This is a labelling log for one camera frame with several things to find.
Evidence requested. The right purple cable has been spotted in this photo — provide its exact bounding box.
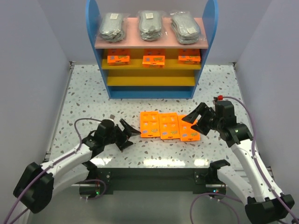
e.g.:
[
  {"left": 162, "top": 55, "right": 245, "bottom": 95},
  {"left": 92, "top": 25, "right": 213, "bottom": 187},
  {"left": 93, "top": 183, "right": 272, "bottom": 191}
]
[{"left": 189, "top": 95, "right": 299, "bottom": 224}]

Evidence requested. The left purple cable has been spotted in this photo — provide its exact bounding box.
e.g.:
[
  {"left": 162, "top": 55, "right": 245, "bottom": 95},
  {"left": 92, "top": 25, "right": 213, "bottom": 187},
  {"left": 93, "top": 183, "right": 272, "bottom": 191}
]
[{"left": 0, "top": 117, "right": 103, "bottom": 224}]

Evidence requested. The orange sponge pack on shelf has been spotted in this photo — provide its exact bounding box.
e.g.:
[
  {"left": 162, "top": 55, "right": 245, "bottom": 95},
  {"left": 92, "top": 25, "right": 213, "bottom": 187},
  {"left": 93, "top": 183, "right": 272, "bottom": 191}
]
[{"left": 178, "top": 49, "right": 201, "bottom": 64}]

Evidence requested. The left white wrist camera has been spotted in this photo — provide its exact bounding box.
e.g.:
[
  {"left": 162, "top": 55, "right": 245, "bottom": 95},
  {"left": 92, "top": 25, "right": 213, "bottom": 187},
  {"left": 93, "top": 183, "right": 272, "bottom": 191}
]
[{"left": 109, "top": 114, "right": 115, "bottom": 121}]

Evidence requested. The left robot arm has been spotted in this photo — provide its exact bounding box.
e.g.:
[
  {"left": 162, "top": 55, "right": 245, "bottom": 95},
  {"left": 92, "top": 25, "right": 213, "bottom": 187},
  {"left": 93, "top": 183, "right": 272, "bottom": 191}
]
[{"left": 13, "top": 119, "right": 141, "bottom": 214}]

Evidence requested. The orange sponge pack hidden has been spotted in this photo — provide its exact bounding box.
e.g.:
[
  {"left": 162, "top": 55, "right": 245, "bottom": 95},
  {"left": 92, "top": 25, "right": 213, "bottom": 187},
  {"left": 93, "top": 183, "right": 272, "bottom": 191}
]
[{"left": 140, "top": 111, "right": 160, "bottom": 138}]

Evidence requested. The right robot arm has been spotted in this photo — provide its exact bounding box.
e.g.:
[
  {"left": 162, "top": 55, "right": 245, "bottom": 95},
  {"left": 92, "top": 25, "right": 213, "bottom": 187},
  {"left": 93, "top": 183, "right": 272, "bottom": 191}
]
[{"left": 182, "top": 98, "right": 295, "bottom": 224}]

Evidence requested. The blue shelf unit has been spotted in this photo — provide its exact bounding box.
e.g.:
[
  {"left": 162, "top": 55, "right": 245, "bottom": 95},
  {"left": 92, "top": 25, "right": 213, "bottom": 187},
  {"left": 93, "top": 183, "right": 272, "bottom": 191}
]
[{"left": 85, "top": 0, "right": 219, "bottom": 99}]

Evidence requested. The purple cable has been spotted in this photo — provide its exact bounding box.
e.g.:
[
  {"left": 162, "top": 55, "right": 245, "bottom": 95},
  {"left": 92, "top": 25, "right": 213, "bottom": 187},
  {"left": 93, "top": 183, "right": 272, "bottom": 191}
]
[
  {"left": 189, "top": 95, "right": 299, "bottom": 224},
  {"left": 0, "top": 117, "right": 103, "bottom": 224}
]

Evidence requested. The orange sponge pack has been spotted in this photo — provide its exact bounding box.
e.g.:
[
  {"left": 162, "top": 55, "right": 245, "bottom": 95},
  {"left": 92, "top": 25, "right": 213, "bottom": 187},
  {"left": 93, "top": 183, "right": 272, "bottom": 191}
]
[
  {"left": 142, "top": 49, "right": 165, "bottom": 68},
  {"left": 159, "top": 112, "right": 180, "bottom": 140},
  {"left": 107, "top": 49, "right": 130, "bottom": 65},
  {"left": 178, "top": 115, "right": 200, "bottom": 141},
  {"left": 178, "top": 49, "right": 201, "bottom": 64}
]

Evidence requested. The silver scrubber pack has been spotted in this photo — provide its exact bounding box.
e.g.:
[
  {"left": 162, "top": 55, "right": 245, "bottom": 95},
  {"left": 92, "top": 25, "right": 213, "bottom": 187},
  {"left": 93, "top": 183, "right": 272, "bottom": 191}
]
[
  {"left": 97, "top": 13, "right": 129, "bottom": 43},
  {"left": 170, "top": 11, "right": 206, "bottom": 45},
  {"left": 138, "top": 10, "right": 166, "bottom": 42}
]

